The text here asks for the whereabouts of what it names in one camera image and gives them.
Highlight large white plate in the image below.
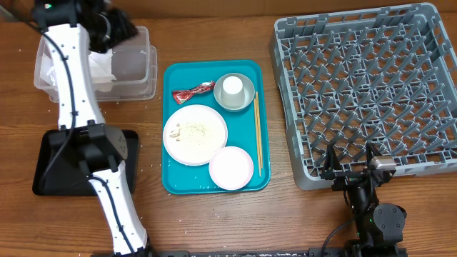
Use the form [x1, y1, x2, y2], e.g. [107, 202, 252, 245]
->
[163, 104, 228, 166]

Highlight white paper cup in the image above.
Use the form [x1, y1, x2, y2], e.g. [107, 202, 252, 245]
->
[221, 76, 244, 108]

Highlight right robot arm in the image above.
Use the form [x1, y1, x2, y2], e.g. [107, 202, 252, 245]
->
[316, 142, 408, 257]

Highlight gray dishwasher rack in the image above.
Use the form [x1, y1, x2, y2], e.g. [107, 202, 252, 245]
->
[271, 3, 456, 190]

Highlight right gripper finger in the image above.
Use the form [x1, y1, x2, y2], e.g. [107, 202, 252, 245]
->
[323, 143, 342, 171]
[366, 141, 381, 167]

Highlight black rectangular tray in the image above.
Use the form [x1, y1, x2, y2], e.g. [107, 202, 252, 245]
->
[32, 130, 140, 196]

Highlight gray bowl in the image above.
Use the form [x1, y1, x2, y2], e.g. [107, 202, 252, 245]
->
[214, 73, 255, 111]

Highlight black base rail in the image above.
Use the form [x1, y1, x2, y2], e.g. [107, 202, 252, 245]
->
[149, 248, 408, 257]

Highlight wooden chopstick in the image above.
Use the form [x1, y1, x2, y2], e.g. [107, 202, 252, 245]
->
[254, 91, 263, 177]
[253, 96, 262, 177]

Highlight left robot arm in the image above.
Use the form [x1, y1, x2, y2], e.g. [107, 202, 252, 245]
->
[31, 1, 154, 256]

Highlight red sauce packet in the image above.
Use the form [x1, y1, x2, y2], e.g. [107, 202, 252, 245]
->
[172, 81, 216, 105]

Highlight white napkin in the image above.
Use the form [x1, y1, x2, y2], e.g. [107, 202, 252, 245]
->
[39, 49, 116, 92]

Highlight clear plastic waste bin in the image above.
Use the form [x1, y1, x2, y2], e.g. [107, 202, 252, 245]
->
[34, 26, 158, 103]

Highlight small pink bowl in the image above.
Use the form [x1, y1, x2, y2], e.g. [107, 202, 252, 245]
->
[209, 146, 254, 191]

